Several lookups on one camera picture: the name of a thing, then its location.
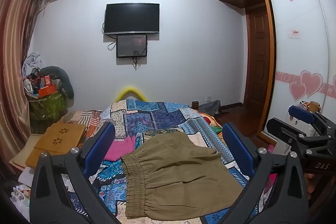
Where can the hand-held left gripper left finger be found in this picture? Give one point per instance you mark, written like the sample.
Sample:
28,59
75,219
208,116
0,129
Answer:
101,145

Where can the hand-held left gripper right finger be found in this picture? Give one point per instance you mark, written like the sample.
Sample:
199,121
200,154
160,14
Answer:
237,145

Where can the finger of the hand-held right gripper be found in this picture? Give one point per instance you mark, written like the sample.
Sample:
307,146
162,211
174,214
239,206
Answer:
278,127
302,112

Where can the olive green pants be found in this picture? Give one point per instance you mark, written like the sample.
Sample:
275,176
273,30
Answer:
183,174

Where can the person's right hand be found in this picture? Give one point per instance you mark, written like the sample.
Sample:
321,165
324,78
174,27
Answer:
311,188

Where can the yellow cup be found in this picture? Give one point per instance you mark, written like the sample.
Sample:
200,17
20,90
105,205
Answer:
314,106

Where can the pink cloth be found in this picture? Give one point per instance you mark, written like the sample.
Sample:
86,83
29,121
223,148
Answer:
118,148

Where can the orange striped cloth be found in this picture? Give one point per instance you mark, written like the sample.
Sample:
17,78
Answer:
81,119

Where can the orange fleece blanket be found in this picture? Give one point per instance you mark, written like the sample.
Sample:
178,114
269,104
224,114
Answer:
211,121

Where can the wooden lap desk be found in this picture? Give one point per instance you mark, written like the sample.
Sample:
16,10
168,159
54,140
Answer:
57,140

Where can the grey bag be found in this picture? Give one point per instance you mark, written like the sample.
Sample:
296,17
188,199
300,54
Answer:
210,107

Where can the blue patchwork blanket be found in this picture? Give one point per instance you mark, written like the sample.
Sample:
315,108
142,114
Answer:
157,119

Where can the green fabric hamper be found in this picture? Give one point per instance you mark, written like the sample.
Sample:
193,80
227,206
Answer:
47,108

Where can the brown wooden door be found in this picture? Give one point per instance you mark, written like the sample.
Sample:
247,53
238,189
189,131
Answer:
258,56

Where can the grey neck pillow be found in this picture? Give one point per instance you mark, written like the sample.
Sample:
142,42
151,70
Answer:
67,82

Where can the orange box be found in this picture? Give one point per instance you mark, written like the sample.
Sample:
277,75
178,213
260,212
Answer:
47,90

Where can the pile of papers and boxes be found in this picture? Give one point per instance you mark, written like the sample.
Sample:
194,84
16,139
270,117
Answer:
22,192

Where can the grey crumpled cloth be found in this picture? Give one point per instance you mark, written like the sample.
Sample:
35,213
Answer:
31,62

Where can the brown striped curtain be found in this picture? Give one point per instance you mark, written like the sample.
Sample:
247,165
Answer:
13,56

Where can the wooden bed post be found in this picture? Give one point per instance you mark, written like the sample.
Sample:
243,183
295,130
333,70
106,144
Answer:
195,105

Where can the small black wall monitor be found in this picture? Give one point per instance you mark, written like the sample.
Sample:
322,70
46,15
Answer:
131,45

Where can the black wall television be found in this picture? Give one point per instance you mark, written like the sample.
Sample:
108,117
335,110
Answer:
131,18

